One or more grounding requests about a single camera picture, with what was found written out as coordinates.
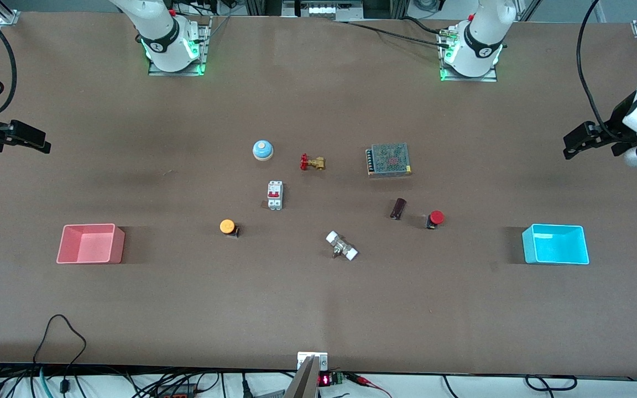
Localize cyan plastic bin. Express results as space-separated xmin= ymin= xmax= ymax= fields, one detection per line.
xmin=521 ymin=223 xmax=590 ymax=265

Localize pink plastic bin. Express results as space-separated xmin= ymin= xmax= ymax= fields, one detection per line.
xmin=56 ymin=223 xmax=126 ymax=265

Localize metal mesh power supply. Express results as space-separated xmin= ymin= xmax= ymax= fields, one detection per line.
xmin=366 ymin=143 xmax=413 ymax=178

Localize metal fitting white ends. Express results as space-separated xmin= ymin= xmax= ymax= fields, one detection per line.
xmin=325 ymin=231 xmax=359 ymax=261

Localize grey lit device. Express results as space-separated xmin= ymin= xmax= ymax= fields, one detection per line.
xmin=282 ymin=0 xmax=364 ymax=20

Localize red clip lead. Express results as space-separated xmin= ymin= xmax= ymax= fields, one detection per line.
xmin=351 ymin=374 xmax=392 ymax=398

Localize grey metal bar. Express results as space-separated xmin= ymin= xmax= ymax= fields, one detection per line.
xmin=284 ymin=355 xmax=320 ymax=398

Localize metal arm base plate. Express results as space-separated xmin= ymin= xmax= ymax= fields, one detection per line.
xmin=148 ymin=15 xmax=212 ymax=77
xmin=439 ymin=28 xmax=499 ymax=83

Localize black cable at arm base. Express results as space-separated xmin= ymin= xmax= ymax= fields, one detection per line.
xmin=345 ymin=17 xmax=452 ymax=48

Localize black coiled cable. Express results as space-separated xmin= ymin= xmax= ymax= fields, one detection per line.
xmin=525 ymin=374 xmax=578 ymax=392

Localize black looped table cable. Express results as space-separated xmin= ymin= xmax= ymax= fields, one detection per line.
xmin=32 ymin=314 xmax=88 ymax=394

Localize white circuit breaker red switch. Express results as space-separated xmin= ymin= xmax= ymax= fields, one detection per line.
xmin=267 ymin=180 xmax=285 ymax=211

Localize white mounting bracket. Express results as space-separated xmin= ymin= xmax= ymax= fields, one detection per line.
xmin=297 ymin=352 xmax=329 ymax=372

